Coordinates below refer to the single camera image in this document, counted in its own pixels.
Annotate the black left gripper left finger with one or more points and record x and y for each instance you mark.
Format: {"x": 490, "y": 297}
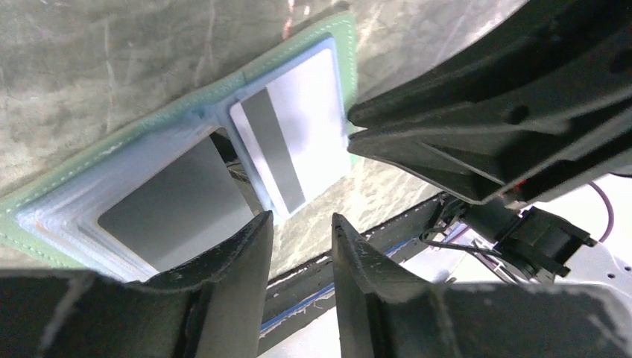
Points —
{"x": 210, "y": 306}

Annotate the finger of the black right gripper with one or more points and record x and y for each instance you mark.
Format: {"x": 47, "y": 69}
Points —
{"x": 536, "y": 108}

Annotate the green card holder wallet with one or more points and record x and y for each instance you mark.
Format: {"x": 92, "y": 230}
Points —
{"x": 55, "y": 218}

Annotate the white magnetic stripe card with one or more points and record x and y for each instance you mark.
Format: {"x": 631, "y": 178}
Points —
{"x": 293, "y": 127}

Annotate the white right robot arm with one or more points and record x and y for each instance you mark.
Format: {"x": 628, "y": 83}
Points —
{"x": 534, "y": 243}

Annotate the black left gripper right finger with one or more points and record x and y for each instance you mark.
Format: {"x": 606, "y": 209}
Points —
{"x": 424, "y": 319}

